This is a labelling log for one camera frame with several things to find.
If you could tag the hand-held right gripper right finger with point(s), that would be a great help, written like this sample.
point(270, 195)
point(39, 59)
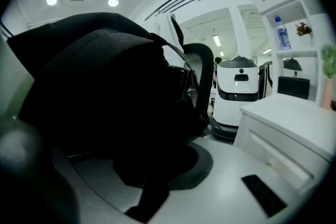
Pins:
point(231, 181)

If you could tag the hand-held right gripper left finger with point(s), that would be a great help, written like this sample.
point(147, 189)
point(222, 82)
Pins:
point(13, 86)

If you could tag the black backpack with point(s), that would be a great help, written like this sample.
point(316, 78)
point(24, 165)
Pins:
point(99, 91)

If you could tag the white delivery robot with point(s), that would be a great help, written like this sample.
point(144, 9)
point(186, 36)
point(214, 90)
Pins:
point(236, 102)
point(292, 68)

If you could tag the round ceiling light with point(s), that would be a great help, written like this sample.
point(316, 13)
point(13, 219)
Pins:
point(51, 0)
point(113, 2)

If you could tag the black and white robot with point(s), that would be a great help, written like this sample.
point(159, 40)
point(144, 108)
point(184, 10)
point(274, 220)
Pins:
point(265, 78)

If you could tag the black tablet screen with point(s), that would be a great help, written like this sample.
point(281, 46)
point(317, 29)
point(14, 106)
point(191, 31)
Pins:
point(293, 87)

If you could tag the green plant in pink vase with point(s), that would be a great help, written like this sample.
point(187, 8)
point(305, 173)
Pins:
point(328, 91)

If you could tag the clear water bottle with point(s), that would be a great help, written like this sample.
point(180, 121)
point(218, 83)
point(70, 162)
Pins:
point(283, 36)

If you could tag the red flowers in white pot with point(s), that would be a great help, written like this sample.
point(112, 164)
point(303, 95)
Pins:
point(304, 30)

